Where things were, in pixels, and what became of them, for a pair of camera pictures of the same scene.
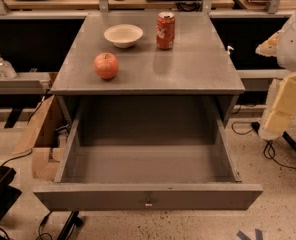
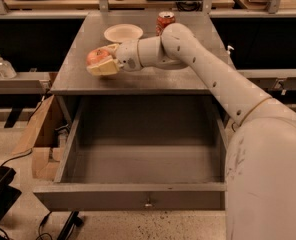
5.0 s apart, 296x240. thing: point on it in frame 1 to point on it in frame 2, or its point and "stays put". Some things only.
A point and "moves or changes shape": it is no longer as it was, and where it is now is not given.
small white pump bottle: x=228 y=50 stays put
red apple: x=106 y=65 moves or changes shape
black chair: x=1 y=198 stays put
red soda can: x=165 y=30 stays put
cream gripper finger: x=268 y=47 to x=112 y=48
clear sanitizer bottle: x=5 y=69 stays put
